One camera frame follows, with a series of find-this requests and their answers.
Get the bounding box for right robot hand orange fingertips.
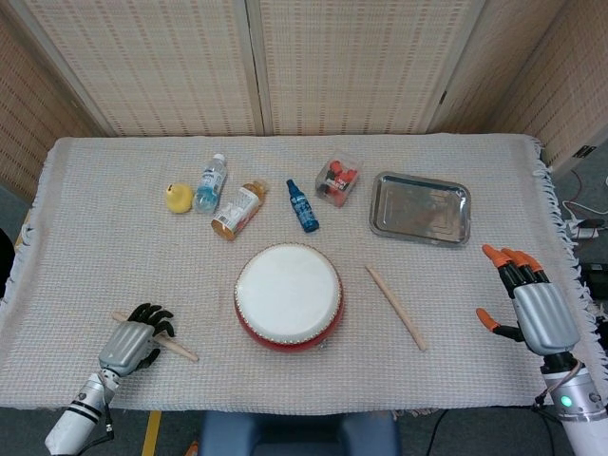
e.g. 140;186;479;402
476;244;581;356

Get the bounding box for red cable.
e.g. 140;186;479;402
567;168;589;206

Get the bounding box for woven bamboo folding screen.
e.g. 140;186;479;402
0;0;608;200

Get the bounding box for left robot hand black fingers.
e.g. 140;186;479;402
97;303;176;377

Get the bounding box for red drum white skin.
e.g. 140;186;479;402
233;242;344;353

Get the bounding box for yellow pear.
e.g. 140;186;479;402
164;182;195;215

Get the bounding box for steel rectangular tray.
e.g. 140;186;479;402
369;171;472;249

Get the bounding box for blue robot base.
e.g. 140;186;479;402
199;408;400;456

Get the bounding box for right arm wrist cable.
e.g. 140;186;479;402
534;360;584;410

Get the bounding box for wooden drumstick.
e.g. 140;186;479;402
364;264;428;352
112;311;200;363

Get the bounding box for white power strip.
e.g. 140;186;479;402
567;220;600;241

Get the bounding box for clear box red black parts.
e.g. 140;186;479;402
314;150;365;209

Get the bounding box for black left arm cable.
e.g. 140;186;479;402
83;410;116;450

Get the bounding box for clear water bottle blue label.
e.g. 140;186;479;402
193;152;228;215

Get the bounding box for grey textured tablecloth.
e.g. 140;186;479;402
0;133;608;414

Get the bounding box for black floor cable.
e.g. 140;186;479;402
425;408;450;456

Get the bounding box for orange juice bottle white label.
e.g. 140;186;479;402
210;179;268;242

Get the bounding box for small blue spray bottle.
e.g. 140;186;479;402
285;179;320;234

